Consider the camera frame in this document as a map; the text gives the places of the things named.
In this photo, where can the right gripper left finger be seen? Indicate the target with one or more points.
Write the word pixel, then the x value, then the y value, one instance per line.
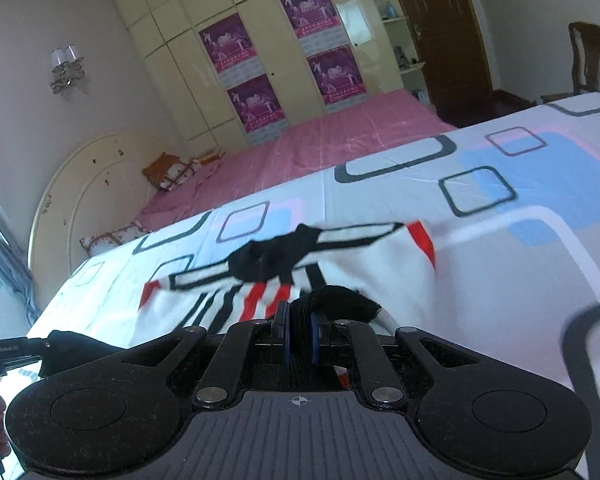
pixel 282 330

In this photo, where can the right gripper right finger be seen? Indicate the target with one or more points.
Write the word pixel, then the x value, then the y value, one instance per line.
pixel 319 328

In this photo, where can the striped white black red shirt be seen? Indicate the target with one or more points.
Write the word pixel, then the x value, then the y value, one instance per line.
pixel 300 269

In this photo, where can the floral pillow near headboard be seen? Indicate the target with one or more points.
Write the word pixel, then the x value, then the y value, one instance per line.
pixel 99 244

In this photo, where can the cream round headboard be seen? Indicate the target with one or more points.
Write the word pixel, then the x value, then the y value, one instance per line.
pixel 99 188

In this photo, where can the orange patterned pillow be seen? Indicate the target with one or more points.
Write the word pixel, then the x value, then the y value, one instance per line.
pixel 169 171

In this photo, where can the pink bed cover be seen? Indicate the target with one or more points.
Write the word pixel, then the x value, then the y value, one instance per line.
pixel 381 122

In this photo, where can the lower left purple poster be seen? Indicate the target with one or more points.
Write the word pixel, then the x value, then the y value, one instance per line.
pixel 258 109

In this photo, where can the purple poster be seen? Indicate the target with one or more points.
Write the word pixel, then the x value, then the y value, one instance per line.
pixel 316 24
pixel 336 75
pixel 231 51
pixel 258 109

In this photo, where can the lower right purple poster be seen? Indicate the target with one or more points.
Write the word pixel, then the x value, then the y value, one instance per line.
pixel 336 75

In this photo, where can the white patterned bed sheet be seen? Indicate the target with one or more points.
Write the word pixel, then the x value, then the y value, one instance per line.
pixel 512 207

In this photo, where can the upper left purple poster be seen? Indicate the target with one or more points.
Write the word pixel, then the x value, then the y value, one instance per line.
pixel 231 51

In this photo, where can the cream wardrobe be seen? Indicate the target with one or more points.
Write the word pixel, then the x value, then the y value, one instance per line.
pixel 166 36

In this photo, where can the upper right purple poster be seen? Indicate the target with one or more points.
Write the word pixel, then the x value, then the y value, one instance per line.
pixel 316 24

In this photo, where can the dark brown wooden door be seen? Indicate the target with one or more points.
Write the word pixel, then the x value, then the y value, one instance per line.
pixel 447 38

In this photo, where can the cream corner shelf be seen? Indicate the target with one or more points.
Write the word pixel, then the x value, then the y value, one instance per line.
pixel 411 66

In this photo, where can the dark wooden chair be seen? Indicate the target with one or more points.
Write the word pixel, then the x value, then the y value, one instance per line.
pixel 585 71

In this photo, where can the wall lamp sconce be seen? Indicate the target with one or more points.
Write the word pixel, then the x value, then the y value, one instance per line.
pixel 66 68

